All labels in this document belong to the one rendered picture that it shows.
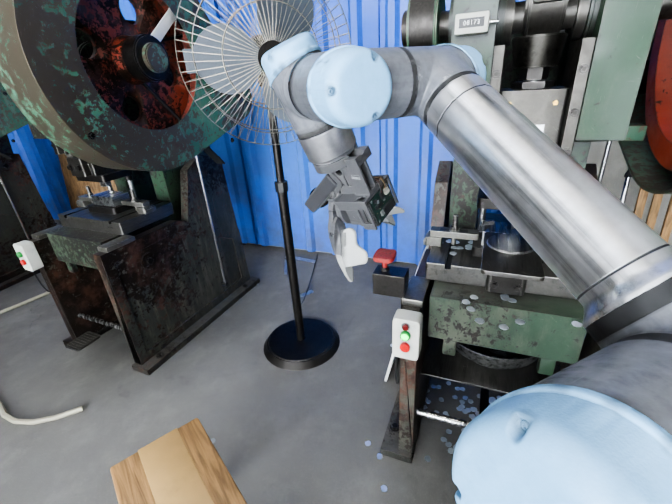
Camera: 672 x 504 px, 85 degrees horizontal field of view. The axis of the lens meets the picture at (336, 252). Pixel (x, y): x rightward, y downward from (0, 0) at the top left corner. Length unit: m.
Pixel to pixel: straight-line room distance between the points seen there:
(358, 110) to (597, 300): 0.26
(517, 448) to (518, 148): 0.25
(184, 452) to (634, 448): 1.10
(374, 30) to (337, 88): 2.00
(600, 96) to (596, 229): 0.72
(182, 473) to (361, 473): 0.60
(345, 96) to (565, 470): 0.32
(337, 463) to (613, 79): 1.36
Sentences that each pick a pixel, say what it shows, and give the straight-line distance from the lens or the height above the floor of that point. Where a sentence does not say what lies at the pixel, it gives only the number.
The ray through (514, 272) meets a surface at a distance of 0.97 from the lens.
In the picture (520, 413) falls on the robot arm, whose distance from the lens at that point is 0.23.
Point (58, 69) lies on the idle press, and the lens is 1.50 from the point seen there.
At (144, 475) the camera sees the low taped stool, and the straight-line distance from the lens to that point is 1.21.
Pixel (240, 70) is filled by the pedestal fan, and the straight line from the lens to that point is 1.37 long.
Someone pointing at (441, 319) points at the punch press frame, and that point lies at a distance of 1.13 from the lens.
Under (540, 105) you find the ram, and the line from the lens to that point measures 1.07.
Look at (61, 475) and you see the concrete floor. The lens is 1.82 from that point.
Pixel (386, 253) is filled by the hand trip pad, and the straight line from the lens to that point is 1.06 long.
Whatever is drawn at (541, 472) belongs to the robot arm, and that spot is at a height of 1.06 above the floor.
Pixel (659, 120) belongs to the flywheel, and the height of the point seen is 1.07.
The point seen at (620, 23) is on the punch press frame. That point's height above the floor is 1.29.
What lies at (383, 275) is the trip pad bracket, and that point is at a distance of 1.06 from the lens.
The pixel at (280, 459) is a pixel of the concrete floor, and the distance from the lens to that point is 1.52.
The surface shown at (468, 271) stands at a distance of 1.14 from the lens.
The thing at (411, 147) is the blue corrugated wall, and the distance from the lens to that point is 2.35.
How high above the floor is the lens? 1.23
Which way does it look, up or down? 26 degrees down
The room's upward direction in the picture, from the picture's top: 4 degrees counter-clockwise
